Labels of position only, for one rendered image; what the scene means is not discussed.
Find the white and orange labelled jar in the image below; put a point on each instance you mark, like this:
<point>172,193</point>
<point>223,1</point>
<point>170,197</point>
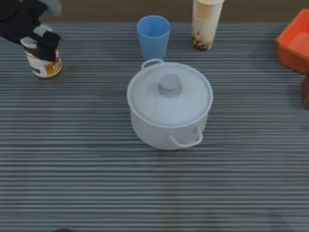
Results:
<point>46,66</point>

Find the white pot lid with knob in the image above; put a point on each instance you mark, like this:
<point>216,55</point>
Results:
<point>169,93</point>

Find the blue plastic cup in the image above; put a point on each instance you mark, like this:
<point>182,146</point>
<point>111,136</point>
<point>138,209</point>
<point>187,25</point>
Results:
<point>153,37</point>

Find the bubble tea cup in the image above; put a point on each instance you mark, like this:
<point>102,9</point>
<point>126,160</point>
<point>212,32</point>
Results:
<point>205,23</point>

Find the orange plastic bin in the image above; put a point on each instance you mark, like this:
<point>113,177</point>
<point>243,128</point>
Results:
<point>295,41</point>

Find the dark brown object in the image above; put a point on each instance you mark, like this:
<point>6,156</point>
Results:
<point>305,90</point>

